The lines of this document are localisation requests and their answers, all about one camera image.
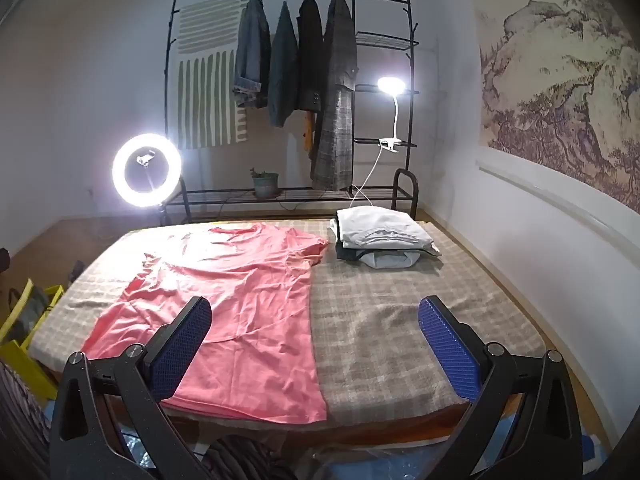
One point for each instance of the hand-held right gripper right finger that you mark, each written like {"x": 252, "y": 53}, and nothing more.
{"x": 450, "y": 350}

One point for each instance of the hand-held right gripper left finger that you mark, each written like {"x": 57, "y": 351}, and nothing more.
{"x": 180, "y": 347}

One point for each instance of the pink t-shirt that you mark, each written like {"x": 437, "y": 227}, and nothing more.
{"x": 240, "y": 300}

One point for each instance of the black metal clothes rack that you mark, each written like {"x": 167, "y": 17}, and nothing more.
{"x": 387, "y": 40}

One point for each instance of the light grey folded garment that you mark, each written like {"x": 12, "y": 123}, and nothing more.
{"x": 387, "y": 259}

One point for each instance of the white folded garment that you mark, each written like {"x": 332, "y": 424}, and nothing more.
{"x": 380, "y": 225}

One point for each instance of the yellow crate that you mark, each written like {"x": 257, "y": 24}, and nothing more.
{"x": 20, "y": 355}

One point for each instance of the dark striped cloth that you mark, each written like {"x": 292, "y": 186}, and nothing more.
{"x": 20, "y": 425}

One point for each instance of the potted plant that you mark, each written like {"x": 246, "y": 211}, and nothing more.
{"x": 265, "y": 184}

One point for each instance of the white clip lamp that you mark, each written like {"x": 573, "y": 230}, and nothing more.
{"x": 395, "y": 110}

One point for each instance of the yellow hanging garment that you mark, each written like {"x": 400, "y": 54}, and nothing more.
{"x": 309, "y": 132}

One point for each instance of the grey plaid coat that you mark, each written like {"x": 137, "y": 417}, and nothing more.
{"x": 337, "y": 110}

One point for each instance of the dark green jacket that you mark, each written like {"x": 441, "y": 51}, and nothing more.
{"x": 283, "y": 75}

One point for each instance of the blue denim jacket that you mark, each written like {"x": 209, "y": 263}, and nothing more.
{"x": 252, "y": 50}

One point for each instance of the black jacket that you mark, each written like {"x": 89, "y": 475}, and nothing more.
{"x": 311, "y": 50}

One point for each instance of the black metal tube frame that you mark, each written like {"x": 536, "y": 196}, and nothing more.
{"x": 415, "y": 195}

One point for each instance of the green striped wall hanging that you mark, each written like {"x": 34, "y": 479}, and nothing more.
{"x": 205, "y": 85}

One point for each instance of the landscape wall mural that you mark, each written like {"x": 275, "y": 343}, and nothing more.
{"x": 560, "y": 95}

